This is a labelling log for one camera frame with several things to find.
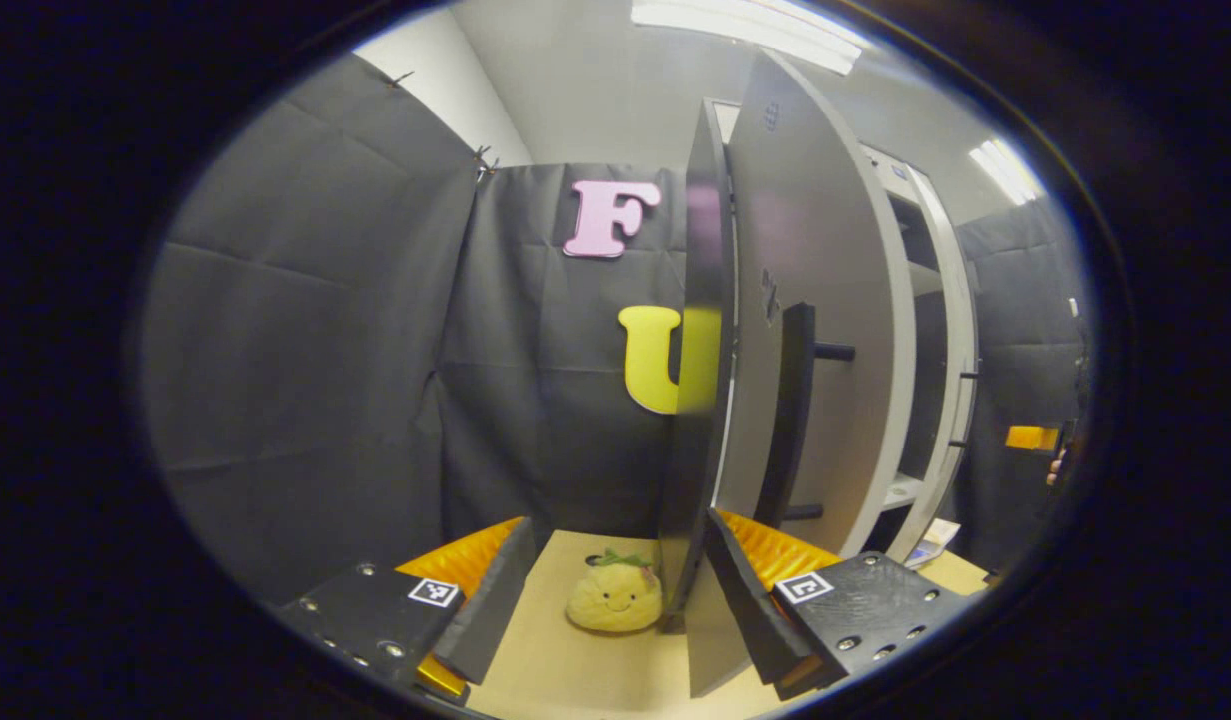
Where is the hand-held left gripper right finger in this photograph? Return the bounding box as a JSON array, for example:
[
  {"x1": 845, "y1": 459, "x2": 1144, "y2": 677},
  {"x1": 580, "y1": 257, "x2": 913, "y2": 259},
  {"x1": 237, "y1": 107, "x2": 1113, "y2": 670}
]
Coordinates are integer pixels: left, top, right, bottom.
[{"x1": 703, "y1": 505, "x2": 976, "y2": 701}]

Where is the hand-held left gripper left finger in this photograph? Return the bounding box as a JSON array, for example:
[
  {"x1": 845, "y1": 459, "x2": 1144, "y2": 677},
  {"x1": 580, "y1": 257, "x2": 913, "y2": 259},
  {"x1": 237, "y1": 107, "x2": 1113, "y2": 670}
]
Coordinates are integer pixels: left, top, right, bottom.
[{"x1": 275, "y1": 515, "x2": 541, "y2": 701}]

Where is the white shoe cabinet door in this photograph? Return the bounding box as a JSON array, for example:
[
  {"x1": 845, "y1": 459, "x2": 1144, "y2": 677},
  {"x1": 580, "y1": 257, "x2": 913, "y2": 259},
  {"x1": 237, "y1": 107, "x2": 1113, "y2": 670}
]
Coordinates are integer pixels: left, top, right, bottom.
[
  {"x1": 905, "y1": 160, "x2": 982, "y2": 566},
  {"x1": 660, "y1": 50, "x2": 918, "y2": 698}
]

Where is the yellow plush toy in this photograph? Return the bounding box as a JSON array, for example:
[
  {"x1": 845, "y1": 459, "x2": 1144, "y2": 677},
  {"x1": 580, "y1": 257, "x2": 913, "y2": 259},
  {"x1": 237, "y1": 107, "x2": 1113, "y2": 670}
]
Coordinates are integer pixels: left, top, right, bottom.
[{"x1": 565, "y1": 548, "x2": 664, "y2": 634}]

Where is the small ceiling light panel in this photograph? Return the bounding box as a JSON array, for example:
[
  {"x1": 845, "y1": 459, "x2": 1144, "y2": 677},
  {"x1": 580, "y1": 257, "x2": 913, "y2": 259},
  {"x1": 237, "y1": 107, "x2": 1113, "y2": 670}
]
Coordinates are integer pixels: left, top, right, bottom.
[{"x1": 968, "y1": 138, "x2": 1046, "y2": 206}]

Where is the black backdrop cloth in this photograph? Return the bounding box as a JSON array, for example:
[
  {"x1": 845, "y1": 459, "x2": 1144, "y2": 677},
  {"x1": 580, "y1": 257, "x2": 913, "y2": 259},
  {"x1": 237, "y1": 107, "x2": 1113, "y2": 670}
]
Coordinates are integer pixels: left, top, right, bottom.
[{"x1": 140, "y1": 55, "x2": 1091, "y2": 601}]

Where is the large ceiling light panel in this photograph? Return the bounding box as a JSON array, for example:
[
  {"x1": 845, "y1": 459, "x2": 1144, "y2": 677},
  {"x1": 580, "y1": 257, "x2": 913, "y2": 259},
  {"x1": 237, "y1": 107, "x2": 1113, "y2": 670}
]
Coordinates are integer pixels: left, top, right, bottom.
[{"x1": 630, "y1": 0, "x2": 871, "y2": 76}]

